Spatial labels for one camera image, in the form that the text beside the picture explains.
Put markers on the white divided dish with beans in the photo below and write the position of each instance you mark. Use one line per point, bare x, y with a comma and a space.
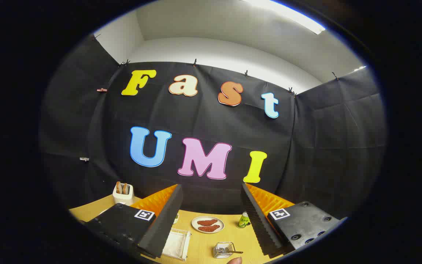
176, 218

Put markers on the green label drink bottle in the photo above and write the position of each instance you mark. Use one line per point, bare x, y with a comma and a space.
243, 220

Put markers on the black backdrop cloth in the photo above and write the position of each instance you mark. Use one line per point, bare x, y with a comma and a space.
306, 146

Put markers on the white ribbed drip tray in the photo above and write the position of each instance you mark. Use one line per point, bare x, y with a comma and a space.
174, 245

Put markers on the toasted bread slice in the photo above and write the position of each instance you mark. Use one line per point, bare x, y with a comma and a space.
125, 188
118, 187

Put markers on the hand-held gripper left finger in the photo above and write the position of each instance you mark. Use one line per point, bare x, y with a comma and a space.
159, 227

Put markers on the white toaster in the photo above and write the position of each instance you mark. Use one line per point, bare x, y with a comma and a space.
123, 198

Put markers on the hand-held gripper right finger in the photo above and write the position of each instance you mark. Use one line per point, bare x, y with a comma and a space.
258, 220

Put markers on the white round plate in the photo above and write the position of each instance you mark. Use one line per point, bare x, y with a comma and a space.
195, 224

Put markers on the brown meat piece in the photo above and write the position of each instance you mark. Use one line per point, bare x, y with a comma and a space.
209, 228
207, 222

